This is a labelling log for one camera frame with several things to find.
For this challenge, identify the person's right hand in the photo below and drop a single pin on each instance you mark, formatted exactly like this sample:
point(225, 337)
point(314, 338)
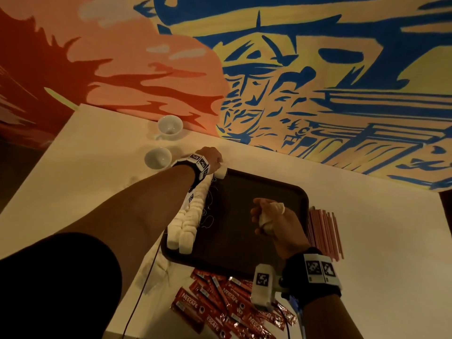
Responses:
point(282, 226)

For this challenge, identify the person's left hand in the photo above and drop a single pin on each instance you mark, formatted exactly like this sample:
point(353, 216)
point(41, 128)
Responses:
point(210, 157)

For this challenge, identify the bunch of tea bags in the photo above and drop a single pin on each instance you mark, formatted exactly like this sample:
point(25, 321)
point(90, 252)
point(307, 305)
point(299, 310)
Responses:
point(272, 216)

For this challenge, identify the dark brown tray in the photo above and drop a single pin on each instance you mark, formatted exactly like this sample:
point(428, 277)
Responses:
point(240, 229)

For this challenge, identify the row of tea bags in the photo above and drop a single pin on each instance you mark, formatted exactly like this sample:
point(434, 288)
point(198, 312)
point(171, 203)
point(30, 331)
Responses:
point(191, 219)

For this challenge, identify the pile of red Nescafe sachets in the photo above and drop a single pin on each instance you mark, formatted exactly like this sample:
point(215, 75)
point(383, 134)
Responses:
point(226, 307)

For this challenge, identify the pile of blue sachets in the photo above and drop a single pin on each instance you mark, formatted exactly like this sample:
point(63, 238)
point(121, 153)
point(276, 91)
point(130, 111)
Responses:
point(302, 325)

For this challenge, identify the person's left forearm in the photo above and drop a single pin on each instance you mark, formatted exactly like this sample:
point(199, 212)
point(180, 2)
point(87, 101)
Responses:
point(120, 215)

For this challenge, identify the person's right forearm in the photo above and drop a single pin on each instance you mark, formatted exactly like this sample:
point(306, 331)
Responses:
point(321, 317)

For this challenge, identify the person's black shirt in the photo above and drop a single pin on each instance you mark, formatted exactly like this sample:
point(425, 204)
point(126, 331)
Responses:
point(56, 286)

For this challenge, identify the black marker wristband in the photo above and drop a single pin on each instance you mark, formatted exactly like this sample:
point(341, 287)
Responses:
point(194, 169)
point(311, 275)

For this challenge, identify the small white cup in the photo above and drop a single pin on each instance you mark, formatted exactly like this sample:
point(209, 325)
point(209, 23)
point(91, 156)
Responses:
point(169, 125)
point(157, 158)

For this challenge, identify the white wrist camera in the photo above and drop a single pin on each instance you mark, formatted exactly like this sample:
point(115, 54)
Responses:
point(263, 286)
point(189, 201)

